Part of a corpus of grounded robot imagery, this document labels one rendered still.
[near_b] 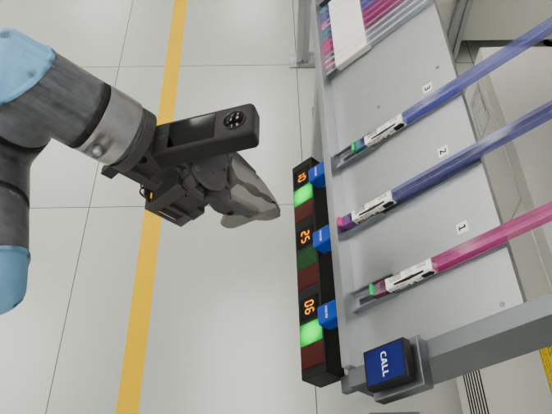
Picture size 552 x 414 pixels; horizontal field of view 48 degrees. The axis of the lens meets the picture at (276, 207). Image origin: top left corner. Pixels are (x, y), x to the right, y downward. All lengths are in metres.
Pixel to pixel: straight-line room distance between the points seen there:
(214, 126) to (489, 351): 0.35
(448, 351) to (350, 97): 0.44
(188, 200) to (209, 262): 0.93
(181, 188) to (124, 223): 1.07
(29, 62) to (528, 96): 0.85
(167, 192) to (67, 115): 0.14
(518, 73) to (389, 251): 0.59
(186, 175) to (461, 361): 0.34
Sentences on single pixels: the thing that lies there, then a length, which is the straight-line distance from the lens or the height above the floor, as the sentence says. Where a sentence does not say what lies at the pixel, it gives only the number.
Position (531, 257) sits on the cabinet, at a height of 0.57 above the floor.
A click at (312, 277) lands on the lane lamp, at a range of 0.81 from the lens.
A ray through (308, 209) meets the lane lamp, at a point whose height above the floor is 0.66.
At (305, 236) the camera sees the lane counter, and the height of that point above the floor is 0.66.
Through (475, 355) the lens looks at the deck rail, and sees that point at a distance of 0.64.
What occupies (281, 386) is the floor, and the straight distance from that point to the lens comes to 1.46.
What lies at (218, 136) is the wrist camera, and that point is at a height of 0.91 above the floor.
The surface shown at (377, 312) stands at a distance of 0.71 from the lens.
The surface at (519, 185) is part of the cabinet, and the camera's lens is 1.06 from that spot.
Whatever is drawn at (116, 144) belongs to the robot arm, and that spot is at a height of 0.91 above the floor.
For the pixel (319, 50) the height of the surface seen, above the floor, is 0.73.
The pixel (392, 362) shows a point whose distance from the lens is 0.62.
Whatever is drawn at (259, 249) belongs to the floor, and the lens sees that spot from 1.63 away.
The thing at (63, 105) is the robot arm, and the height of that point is 0.96.
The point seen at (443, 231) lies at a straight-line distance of 0.70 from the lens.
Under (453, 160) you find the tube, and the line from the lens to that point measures 0.72.
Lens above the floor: 1.36
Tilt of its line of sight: 52 degrees down
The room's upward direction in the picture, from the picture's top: straight up
